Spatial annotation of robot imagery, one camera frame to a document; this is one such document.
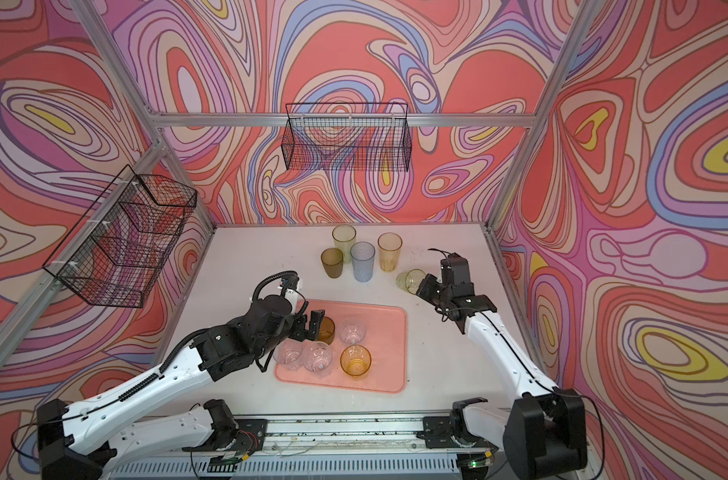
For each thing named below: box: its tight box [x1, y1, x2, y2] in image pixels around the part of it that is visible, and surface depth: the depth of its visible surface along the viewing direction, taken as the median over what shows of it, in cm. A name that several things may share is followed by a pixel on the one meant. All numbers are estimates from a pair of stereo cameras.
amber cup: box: [340, 344, 372, 381], surface depth 85 cm
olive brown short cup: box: [321, 247, 343, 279], surface depth 103 cm
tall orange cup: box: [377, 232, 403, 272], surface depth 100 cm
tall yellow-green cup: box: [332, 224, 357, 263], surface depth 103 cm
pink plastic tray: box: [274, 300, 408, 393], surface depth 85 cm
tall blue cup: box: [350, 241, 376, 283], surface depth 100 cm
